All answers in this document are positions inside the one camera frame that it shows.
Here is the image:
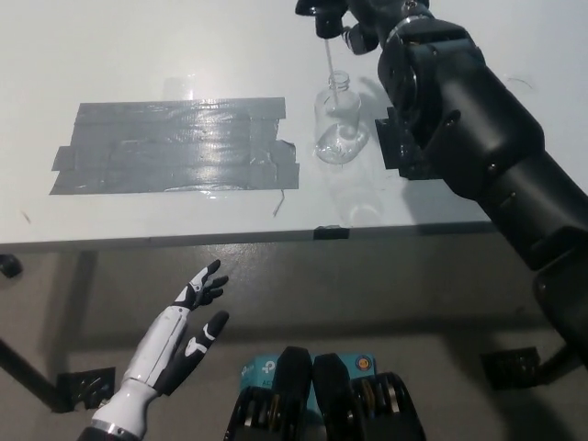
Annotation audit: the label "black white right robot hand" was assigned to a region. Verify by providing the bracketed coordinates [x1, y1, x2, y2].
[293, 0, 434, 57]

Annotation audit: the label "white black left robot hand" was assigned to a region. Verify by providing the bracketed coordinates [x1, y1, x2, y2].
[122, 259, 231, 397]

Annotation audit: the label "black spray trigger lid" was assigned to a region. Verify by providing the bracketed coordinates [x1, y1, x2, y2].
[302, 6, 351, 116]

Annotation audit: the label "clear plastic bottle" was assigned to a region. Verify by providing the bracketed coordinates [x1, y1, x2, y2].
[313, 69, 370, 165]

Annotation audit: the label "black robot torso blocks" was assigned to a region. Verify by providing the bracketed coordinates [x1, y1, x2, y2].
[224, 346, 426, 441]

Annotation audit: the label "teal cardboard box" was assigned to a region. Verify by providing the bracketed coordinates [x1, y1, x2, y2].
[241, 352, 377, 417]

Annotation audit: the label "black table leg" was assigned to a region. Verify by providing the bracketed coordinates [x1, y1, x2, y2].
[0, 337, 64, 413]

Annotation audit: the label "black caster wheel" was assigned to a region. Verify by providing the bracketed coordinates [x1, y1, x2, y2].
[0, 254, 23, 279]

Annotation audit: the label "grey duct tape patch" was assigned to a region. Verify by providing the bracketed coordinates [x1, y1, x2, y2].
[48, 96, 300, 197]

